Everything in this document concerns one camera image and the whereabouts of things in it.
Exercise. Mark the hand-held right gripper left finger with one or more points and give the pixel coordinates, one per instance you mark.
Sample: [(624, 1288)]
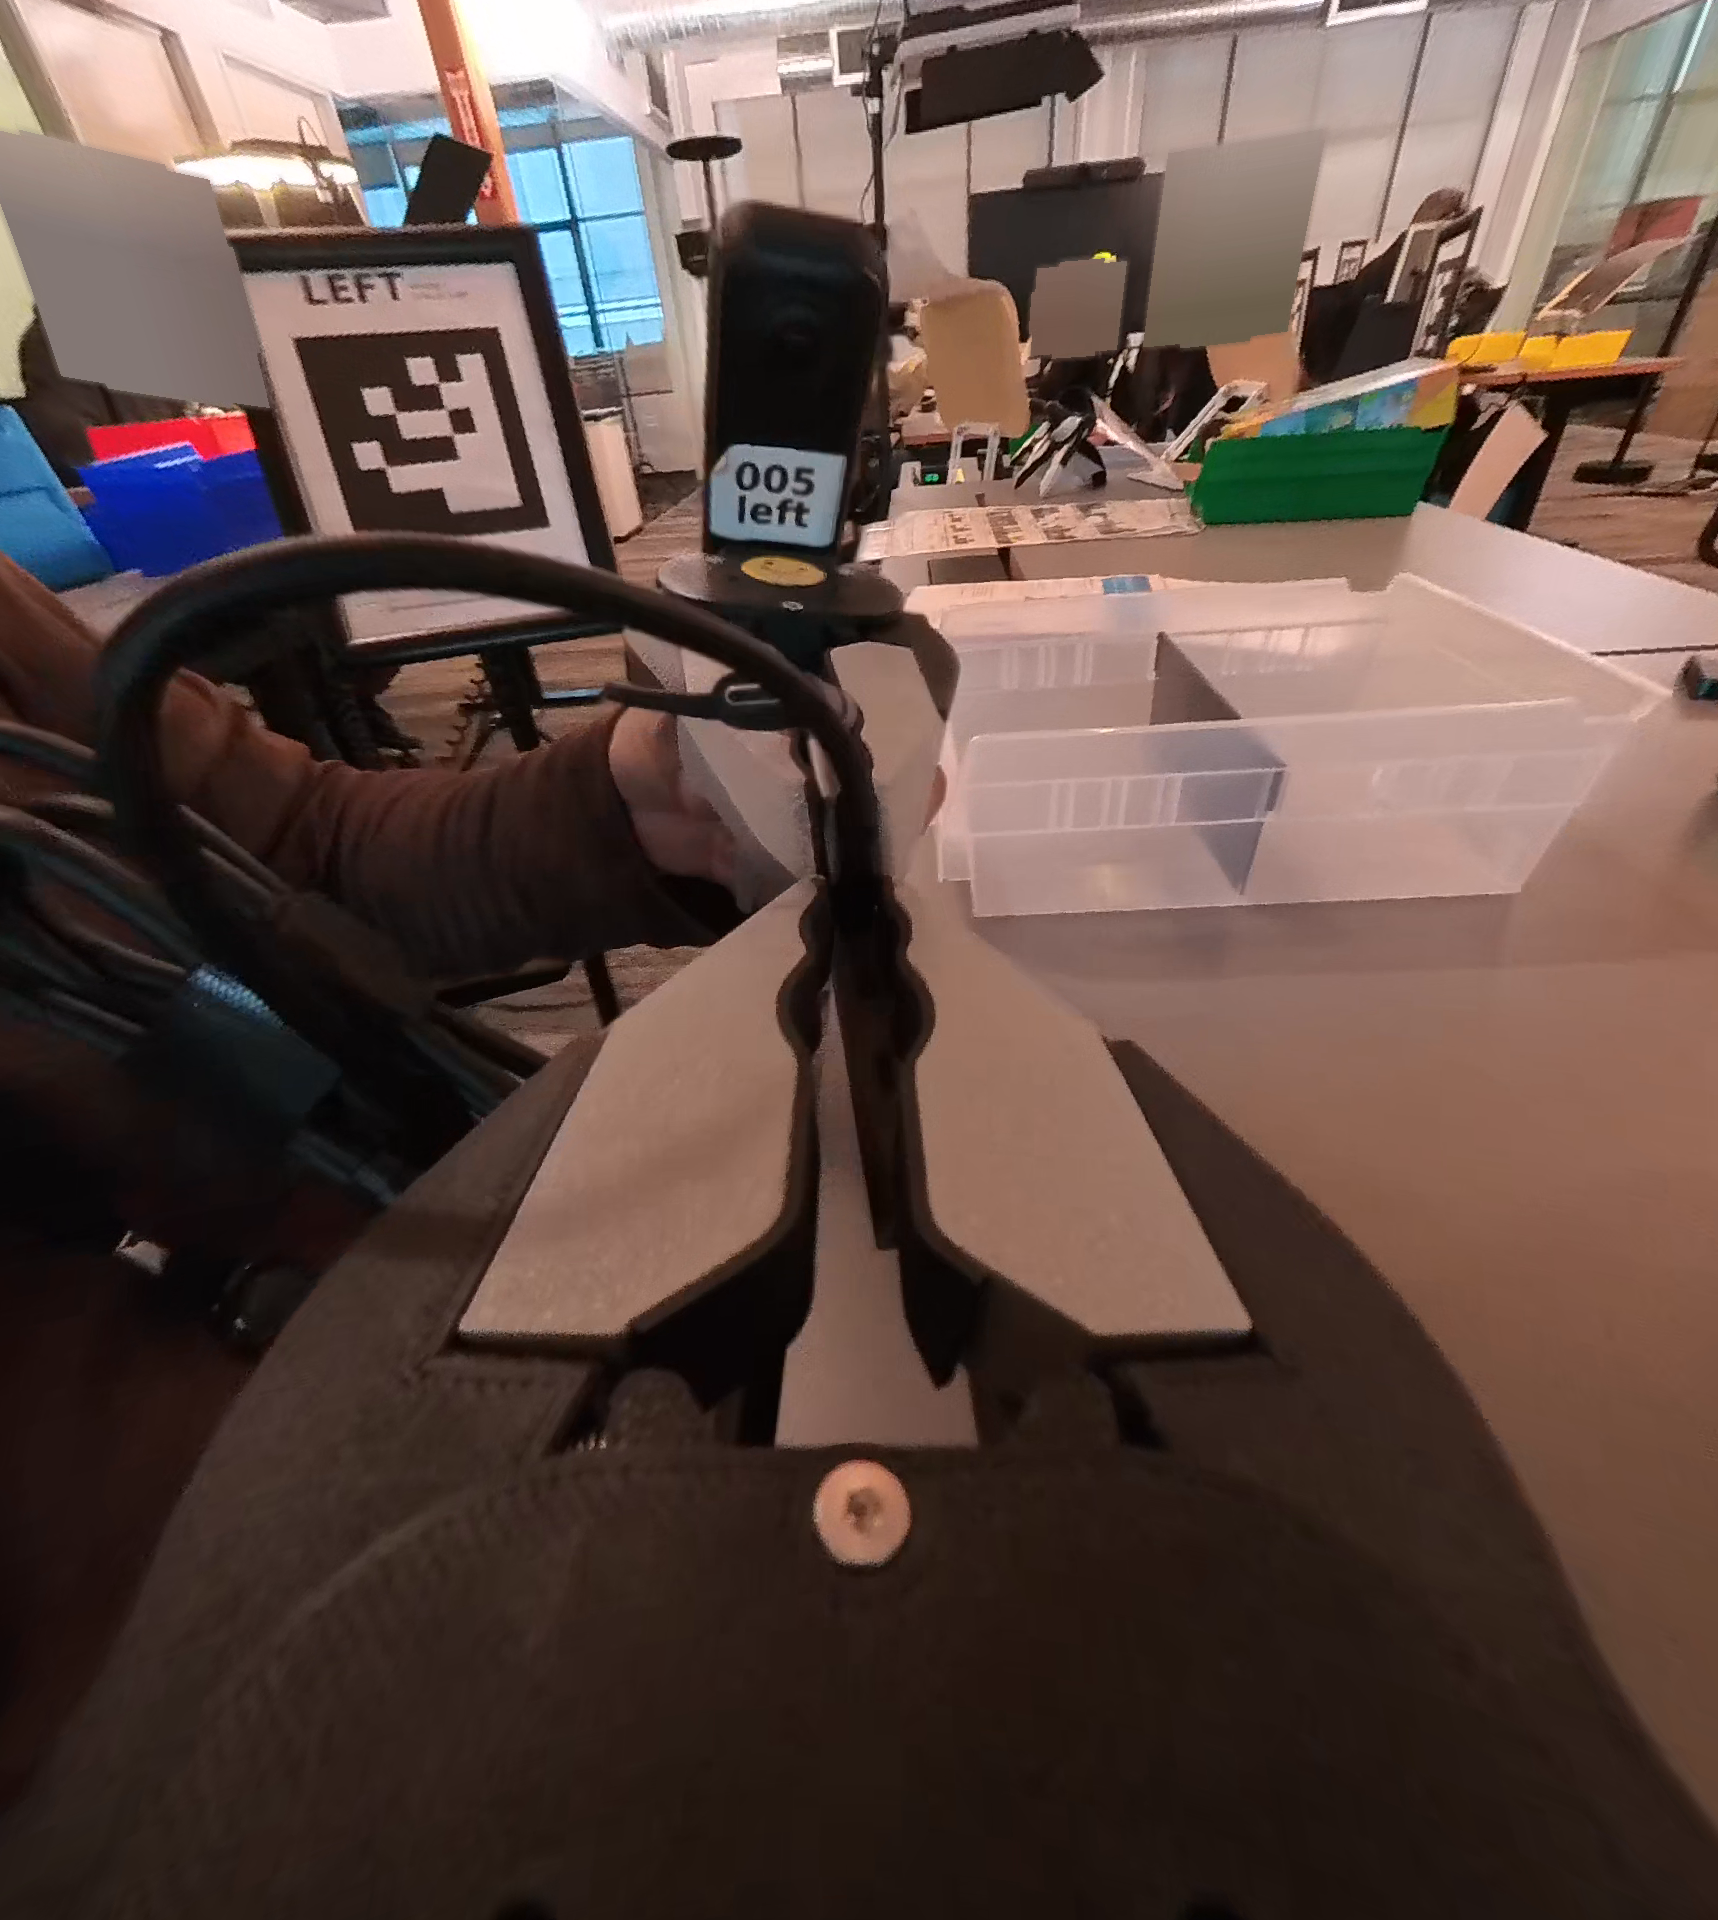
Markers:
[(648, 1185)]

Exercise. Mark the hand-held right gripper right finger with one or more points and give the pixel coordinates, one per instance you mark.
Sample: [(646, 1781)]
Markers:
[(1055, 1185)]

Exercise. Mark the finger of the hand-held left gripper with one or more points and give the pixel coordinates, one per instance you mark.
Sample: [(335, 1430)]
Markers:
[(906, 734), (769, 824)]

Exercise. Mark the person's left forearm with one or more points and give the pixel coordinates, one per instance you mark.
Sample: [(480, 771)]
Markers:
[(395, 841)]

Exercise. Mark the person's left hand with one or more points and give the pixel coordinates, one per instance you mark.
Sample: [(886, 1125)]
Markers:
[(648, 795)]

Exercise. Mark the tan chair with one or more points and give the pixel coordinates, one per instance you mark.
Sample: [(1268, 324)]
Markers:
[(973, 360)]

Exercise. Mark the printed paper sheet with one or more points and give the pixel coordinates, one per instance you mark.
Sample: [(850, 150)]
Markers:
[(1038, 525)]

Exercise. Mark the dark bin divider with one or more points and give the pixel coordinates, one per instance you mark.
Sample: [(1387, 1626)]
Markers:
[(1249, 824)]

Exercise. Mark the black studio light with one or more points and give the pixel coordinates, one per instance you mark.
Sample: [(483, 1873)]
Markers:
[(995, 83)]

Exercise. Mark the green bin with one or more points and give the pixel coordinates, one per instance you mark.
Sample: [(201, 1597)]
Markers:
[(1308, 481)]

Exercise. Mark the clear plastic bin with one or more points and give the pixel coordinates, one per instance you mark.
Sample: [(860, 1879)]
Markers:
[(1398, 811)]

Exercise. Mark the colourful box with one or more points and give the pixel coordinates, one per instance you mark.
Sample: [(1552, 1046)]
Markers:
[(1368, 398)]

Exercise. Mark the blue bin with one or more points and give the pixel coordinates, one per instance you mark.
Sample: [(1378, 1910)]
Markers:
[(184, 511)]

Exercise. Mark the red bin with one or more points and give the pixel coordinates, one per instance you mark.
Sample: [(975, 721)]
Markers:
[(169, 438)]

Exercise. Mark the black wall screen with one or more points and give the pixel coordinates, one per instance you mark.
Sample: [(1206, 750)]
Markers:
[(1055, 241)]

